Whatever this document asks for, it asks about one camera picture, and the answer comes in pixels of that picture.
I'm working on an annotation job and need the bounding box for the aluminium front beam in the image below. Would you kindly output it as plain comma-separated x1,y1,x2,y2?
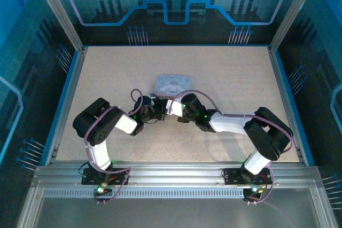
32,160,323,190

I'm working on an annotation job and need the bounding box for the blue table edge trim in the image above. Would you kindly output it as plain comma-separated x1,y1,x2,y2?
39,50,81,167
274,50,316,167
84,43,270,48

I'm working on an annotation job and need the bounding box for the grey metal front panel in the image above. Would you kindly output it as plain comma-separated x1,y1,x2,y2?
17,185,337,228

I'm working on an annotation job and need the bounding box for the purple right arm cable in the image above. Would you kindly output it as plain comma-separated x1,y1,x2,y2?
170,90,296,206

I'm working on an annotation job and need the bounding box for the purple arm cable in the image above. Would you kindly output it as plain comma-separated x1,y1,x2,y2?
170,90,296,206
84,88,144,205

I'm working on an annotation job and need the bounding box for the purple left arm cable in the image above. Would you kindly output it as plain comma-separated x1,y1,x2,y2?
84,88,144,205

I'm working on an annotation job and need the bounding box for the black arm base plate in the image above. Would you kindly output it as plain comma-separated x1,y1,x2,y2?
81,167,132,186
222,167,276,186

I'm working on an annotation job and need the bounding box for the aluminium table side rail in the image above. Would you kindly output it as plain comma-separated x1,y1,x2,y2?
268,46,308,166
44,46,88,166

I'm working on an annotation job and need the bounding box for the slotted grey cable duct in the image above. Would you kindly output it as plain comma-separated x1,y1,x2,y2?
42,188,304,200

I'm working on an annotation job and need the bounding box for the aluminium frame post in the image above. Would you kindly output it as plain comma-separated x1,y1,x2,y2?
268,0,323,53
29,0,86,53

